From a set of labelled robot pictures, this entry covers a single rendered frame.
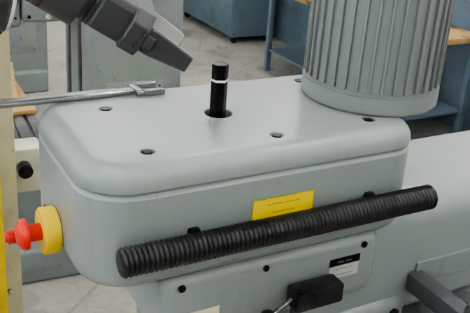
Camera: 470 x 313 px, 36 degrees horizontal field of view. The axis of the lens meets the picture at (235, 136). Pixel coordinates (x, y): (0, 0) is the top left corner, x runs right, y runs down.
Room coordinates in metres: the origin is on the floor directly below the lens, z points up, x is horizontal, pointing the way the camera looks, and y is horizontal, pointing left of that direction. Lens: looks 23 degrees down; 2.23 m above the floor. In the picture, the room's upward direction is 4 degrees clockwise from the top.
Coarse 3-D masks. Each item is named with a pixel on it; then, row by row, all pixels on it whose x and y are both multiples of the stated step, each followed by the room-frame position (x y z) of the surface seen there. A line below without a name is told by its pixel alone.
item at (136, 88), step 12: (132, 84) 0.97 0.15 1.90; (144, 84) 0.97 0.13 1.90; (36, 96) 0.89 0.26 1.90; (48, 96) 0.89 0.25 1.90; (60, 96) 0.90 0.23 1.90; (72, 96) 0.90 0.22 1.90; (84, 96) 0.91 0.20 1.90; (96, 96) 0.92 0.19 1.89; (108, 96) 0.93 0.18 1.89; (0, 108) 0.85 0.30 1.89
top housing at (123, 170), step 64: (64, 128) 0.81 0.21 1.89; (128, 128) 0.82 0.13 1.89; (192, 128) 0.84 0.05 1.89; (256, 128) 0.86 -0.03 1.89; (320, 128) 0.87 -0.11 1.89; (384, 128) 0.90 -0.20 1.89; (64, 192) 0.76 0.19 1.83; (128, 192) 0.70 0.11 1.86; (192, 192) 0.74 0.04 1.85; (256, 192) 0.78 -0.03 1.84; (320, 192) 0.83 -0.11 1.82; (384, 192) 0.89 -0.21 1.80; (256, 256) 0.80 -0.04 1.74
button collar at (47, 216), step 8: (40, 208) 0.79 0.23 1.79; (48, 208) 0.79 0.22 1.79; (40, 216) 0.78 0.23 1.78; (48, 216) 0.77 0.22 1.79; (56, 216) 0.78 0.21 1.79; (48, 224) 0.77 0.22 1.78; (56, 224) 0.77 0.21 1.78; (48, 232) 0.76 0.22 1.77; (56, 232) 0.76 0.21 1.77; (40, 240) 0.78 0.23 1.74; (48, 240) 0.76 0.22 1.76; (56, 240) 0.76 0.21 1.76; (48, 248) 0.76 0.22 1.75; (56, 248) 0.76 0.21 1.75
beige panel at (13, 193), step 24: (0, 48) 2.42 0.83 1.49; (0, 72) 2.42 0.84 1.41; (0, 96) 2.42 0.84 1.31; (0, 120) 2.41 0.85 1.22; (0, 144) 2.41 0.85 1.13; (0, 168) 2.41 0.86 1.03; (0, 192) 2.40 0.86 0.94; (0, 216) 2.40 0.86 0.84; (0, 240) 2.40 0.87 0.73; (0, 264) 2.39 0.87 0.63; (0, 288) 2.39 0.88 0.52; (0, 312) 2.39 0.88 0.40
